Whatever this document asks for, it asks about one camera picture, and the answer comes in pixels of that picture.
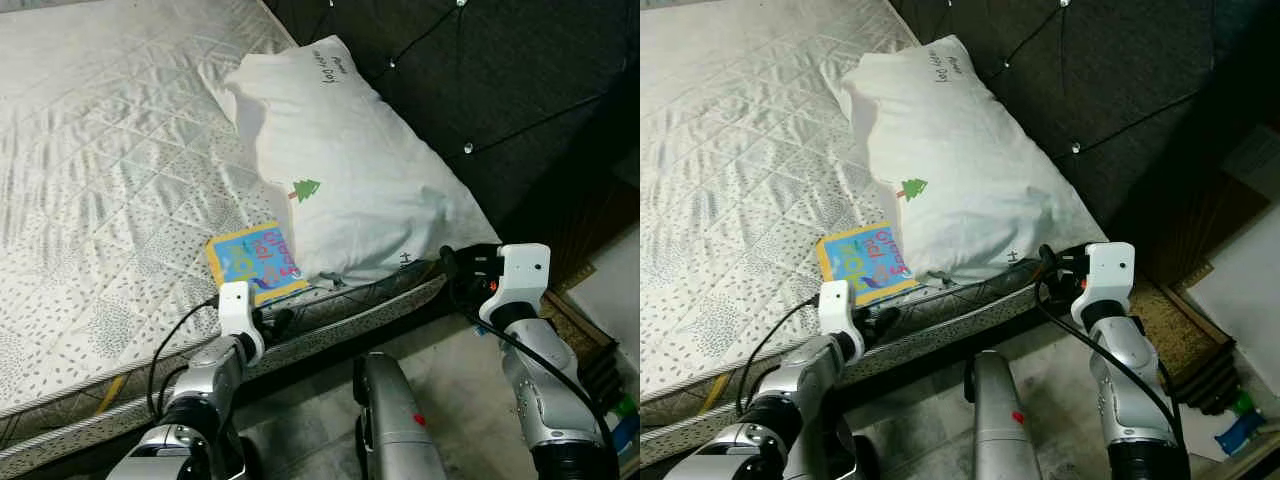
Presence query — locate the brown doormat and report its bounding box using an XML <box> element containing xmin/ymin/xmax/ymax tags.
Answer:
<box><xmin>1128</xmin><ymin>278</ymin><xmax>1243</xmax><ymax>418</ymax></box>
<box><xmin>538</xmin><ymin>288</ymin><xmax>629</xmax><ymax>403</ymax></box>

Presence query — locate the silver right robot leg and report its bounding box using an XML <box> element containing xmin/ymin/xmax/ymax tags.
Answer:
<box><xmin>963</xmin><ymin>349</ymin><xmax>1043</xmax><ymax>480</ymax></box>
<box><xmin>351</xmin><ymin>349</ymin><xmax>448</xmax><ymax>480</ymax></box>

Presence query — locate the white pillow with tree print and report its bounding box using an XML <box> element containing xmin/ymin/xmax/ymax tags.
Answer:
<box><xmin>197</xmin><ymin>34</ymin><xmax>503</xmax><ymax>289</ymax></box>
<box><xmin>820</xmin><ymin>34</ymin><xmax>1109</xmax><ymax>289</ymax></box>

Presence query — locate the dark tufted headboard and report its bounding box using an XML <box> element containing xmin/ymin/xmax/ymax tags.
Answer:
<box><xmin>262</xmin><ymin>0</ymin><xmax>641</xmax><ymax>256</ymax></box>
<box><xmin>888</xmin><ymin>0</ymin><xmax>1280</xmax><ymax>266</ymax></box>

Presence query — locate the grey patterned bed base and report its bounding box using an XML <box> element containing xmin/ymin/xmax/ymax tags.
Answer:
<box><xmin>640</xmin><ymin>268</ymin><xmax>1053</xmax><ymax>471</ymax></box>
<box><xmin>0</xmin><ymin>268</ymin><xmax>453</xmax><ymax>479</ymax></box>

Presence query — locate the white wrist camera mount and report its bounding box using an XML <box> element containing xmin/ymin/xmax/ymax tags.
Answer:
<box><xmin>217</xmin><ymin>281</ymin><xmax>267</xmax><ymax>367</ymax></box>
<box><xmin>477</xmin><ymin>242</ymin><xmax>552</xmax><ymax>328</ymax></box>
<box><xmin>817</xmin><ymin>279</ymin><xmax>864</xmax><ymax>363</ymax></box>
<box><xmin>1069</xmin><ymin>241</ymin><xmax>1139</xmax><ymax>328</ymax></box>

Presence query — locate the blue bottle with green cap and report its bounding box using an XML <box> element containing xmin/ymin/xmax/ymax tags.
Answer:
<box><xmin>1214</xmin><ymin>390</ymin><xmax>1268</xmax><ymax>458</ymax></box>
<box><xmin>604</xmin><ymin>393</ymin><xmax>641</xmax><ymax>463</ymax></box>

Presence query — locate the grey quilted mattress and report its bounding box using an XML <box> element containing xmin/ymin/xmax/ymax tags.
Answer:
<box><xmin>0</xmin><ymin>0</ymin><xmax>453</xmax><ymax>426</ymax></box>
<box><xmin>640</xmin><ymin>0</ymin><xmax>1053</xmax><ymax>426</ymax></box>

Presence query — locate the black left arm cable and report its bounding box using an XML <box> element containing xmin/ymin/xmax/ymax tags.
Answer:
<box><xmin>738</xmin><ymin>294</ymin><xmax>825</xmax><ymax>418</ymax></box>
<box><xmin>147</xmin><ymin>294</ymin><xmax>225</xmax><ymax>418</ymax></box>

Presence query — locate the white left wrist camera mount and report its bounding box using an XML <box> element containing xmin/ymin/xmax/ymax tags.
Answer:
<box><xmin>817</xmin><ymin>279</ymin><xmax>864</xmax><ymax>363</ymax></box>
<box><xmin>217</xmin><ymin>281</ymin><xmax>267</xmax><ymax>367</ymax></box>

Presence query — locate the blue yellow children's book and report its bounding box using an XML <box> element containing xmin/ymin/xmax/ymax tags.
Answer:
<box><xmin>204</xmin><ymin>221</ymin><xmax>312</xmax><ymax>307</ymax></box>
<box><xmin>814</xmin><ymin>219</ymin><xmax>920</xmax><ymax>307</ymax></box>

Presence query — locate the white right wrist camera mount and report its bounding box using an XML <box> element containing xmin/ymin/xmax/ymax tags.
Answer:
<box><xmin>1069</xmin><ymin>241</ymin><xmax>1139</xmax><ymax>328</ymax></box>
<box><xmin>477</xmin><ymin>242</ymin><xmax>552</xmax><ymax>328</ymax></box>

